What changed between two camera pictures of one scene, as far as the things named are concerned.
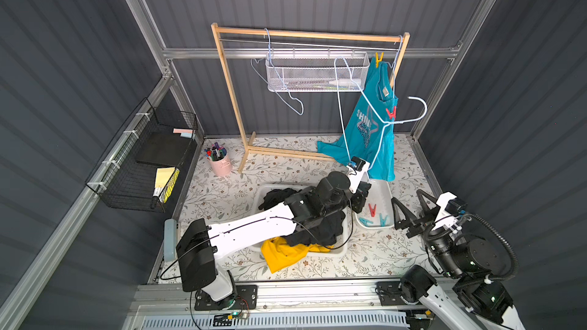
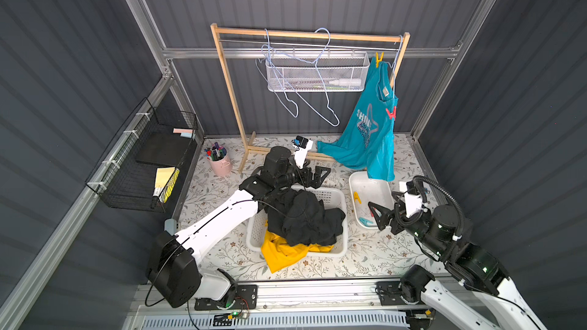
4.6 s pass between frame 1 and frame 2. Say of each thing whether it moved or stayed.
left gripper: moved
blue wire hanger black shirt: moved
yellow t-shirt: stayed
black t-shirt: stayed
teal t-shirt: stayed
